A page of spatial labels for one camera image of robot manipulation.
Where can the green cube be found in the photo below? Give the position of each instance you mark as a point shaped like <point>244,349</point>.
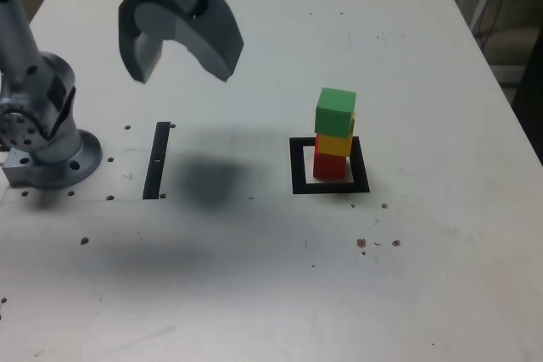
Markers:
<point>335,112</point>

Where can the yellow cube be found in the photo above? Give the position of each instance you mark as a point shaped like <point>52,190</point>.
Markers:
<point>335,146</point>

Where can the red cube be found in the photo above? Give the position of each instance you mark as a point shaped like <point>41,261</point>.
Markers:
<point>328,167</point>

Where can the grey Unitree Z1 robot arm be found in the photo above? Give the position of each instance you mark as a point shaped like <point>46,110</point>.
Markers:
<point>42,103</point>

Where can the black tape square outline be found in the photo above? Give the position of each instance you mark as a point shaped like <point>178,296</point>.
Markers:
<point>297,167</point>

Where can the black tape strip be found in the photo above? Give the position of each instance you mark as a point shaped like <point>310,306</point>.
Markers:
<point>156,158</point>

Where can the dark cabinet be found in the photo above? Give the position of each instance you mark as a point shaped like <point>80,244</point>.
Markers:
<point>530,82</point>

